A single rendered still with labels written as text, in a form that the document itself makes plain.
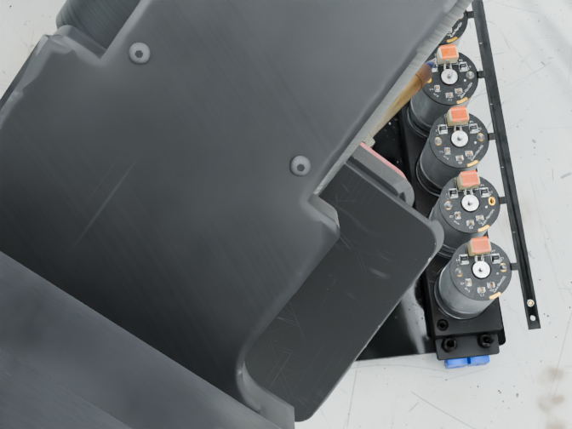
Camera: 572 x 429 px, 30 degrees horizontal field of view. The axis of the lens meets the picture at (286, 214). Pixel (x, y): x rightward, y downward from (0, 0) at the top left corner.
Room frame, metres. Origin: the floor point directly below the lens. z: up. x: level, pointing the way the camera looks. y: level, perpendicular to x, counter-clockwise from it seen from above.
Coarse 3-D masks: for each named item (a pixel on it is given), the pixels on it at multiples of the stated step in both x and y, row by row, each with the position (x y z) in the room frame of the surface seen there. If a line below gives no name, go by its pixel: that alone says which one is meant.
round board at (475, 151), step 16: (432, 128) 0.16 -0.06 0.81; (448, 128) 0.16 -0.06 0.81; (464, 128) 0.16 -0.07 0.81; (480, 128) 0.16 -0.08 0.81; (432, 144) 0.15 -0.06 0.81; (448, 144) 0.16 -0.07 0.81; (480, 144) 0.16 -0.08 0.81; (448, 160) 0.15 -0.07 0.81; (464, 160) 0.15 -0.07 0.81; (480, 160) 0.15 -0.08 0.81
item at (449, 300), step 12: (480, 264) 0.10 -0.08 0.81; (444, 276) 0.10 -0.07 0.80; (480, 276) 0.10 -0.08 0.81; (444, 288) 0.10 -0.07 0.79; (444, 300) 0.10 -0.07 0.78; (456, 300) 0.09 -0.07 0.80; (468, 300) 0.09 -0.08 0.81; (492, 300) 0.09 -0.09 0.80; (456, 312) 0.09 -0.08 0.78; (468, 312) 0.09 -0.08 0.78; (480, 312) 0.09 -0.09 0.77
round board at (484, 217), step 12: (456, 180) 0.14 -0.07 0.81; (480, 180) 0.14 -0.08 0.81; (444, 192) 0.13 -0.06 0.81; (456, 192) 0.13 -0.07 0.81; (468, 192) 0.13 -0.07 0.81; (480, 192) 0.14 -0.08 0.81; (492, 192) 0.14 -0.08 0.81; (456, 204) 0.13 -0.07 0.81; (480, 204) 0.13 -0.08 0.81; (444, 216) 0.12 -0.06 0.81; (456, 216) 0.12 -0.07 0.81; (468, 216) 0.12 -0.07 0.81; (480, 216) 0.12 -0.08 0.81; (492, 216) 0.13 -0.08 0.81; (456, 228) 0.12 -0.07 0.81; (468, 228) 0.12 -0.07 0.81; (480, 228) 0.12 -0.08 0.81
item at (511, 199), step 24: (480, 0) 0.22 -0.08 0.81; (480, 24) 0.21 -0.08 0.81; (480, 48) 0.20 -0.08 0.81; (480, 72) 0.19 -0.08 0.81; (504, 144) 0.16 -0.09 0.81; (504, 168) 0.15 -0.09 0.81; (504, 192) 0.14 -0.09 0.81; (528, 264) 0.11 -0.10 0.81; (528, 288) 0.10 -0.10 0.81; (528, 312) 0.09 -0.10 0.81
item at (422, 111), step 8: (448, 72) 0.19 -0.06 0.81; (448, 80) 0.18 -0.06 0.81; (456, 80) 0.18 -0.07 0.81; (416, 96) 0.18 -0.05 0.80; (424, 96) 0.18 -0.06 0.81; (416, 104) 0.18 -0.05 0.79; (424, 104) 0.18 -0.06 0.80; (432, 104) 0.17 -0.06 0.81; (440, 104) 0.17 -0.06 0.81; (464, 104) 0.18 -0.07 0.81; (408, 112) 0.18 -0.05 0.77; (416, 112) 0.18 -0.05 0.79; (424, 112) 0.18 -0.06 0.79; (432, 112) 0.17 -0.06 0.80; (440, 112) 0.17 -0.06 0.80; (416, 120) 0.18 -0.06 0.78; (424, 120) 0.18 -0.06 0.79; (432, 120) 0.17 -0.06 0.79; (416, 128) 0.18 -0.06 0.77; (424, 128) 0.17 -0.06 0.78; (424, 136) 0.17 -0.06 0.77
